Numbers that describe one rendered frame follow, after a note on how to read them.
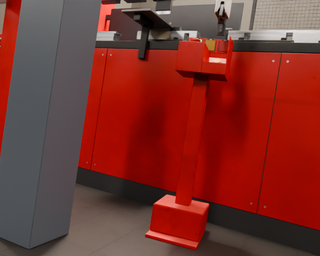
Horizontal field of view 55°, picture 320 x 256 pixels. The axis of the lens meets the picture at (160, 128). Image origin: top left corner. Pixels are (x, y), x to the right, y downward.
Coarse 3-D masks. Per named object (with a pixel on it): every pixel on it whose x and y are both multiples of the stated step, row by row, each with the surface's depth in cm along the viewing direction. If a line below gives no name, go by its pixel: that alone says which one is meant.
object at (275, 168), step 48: (96, 48) 186; (96, 96) 184; (144, 96) 168; (240, 96) 144; (288, 96) 134; (96, 144) 182; (144, 144) 167; (240, 144) 143; (288, 144) 134; (144, 192) 166; (240, 192) 142; (288, 192) 133; (288, 240) 132
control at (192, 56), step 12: (180, 48) 123; (192, 48) 122; (204, 48) 121; (216, 48) 135; (228, 48) 118; (180, 60) 123; (192, 60) 122; (204, 60) 125; (228, 60) 122; (180, 72) 127; (192, 72) 123; (204, 72) 120; (216, 72) 119; (228, 72) 129
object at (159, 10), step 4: (156, 0) 184; (160, 0) 183; (164, 0) 182; (168, 0) 180; (172, 0) 180; (156, 4) 184; (160, 4) 183; (164, 4) 181; (168, 4) 180; (172, 4) 181; (156, 8) 184; (160, 8) 183; (164, 8) 181; (168, 8) 180; (156, 12) 185; (160, 12) 183; (164, 12) 182; (168, 12) 181
